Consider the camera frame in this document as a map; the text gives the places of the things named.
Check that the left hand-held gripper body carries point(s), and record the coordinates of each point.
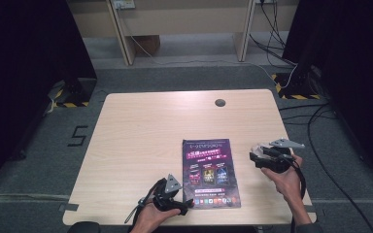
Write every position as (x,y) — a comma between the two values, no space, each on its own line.
(165,200)

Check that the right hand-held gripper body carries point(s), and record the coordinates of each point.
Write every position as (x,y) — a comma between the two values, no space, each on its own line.
(281,161)

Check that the glossy colourful magazine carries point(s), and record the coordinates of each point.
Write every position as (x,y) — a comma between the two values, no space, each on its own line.
(210,181)

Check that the person's right hand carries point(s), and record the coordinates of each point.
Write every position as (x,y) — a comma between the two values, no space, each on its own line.
(288,184)

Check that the person's left hand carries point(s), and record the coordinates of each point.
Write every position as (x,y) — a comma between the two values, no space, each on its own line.
(150,221)

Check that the grey tape strip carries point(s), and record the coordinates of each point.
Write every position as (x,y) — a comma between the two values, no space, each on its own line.
(68,207)
(314,210)

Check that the black stand base hazard tape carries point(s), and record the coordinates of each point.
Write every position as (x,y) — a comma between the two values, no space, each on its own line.
(296,87)
(77,90)

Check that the black round seat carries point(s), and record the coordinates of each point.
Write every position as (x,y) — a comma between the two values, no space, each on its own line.
(83,227)

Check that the black curtain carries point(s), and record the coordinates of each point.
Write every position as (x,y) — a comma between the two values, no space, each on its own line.
(353,64)
(22,64)

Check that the beige wooden desk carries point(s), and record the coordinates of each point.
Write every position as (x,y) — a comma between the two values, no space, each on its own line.
(181,22)

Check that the white power strip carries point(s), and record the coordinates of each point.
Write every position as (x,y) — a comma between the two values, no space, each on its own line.
(123,4)

